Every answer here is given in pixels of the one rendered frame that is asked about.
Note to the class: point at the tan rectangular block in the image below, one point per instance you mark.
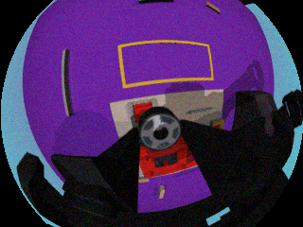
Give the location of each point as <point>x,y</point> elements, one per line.
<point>162,190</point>

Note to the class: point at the yellow rectangular outline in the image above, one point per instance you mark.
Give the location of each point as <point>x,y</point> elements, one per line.
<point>124,85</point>

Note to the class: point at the orange-brown rectangular block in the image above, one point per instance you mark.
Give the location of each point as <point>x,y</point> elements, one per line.
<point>212,6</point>

